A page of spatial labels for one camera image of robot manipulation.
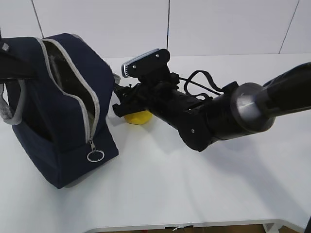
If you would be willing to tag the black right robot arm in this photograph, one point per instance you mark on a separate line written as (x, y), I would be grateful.
(236, 111)

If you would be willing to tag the navy blue lunch bag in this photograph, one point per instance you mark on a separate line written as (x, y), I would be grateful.
(59, 117)

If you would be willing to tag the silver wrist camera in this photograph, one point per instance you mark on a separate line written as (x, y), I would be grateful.
(145, 63)

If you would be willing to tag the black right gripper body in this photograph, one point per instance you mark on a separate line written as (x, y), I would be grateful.
(200, 120)

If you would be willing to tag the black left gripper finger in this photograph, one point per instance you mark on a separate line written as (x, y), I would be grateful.
(14, 69)

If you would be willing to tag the yellow pear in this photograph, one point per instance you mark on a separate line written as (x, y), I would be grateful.
(138, 118)

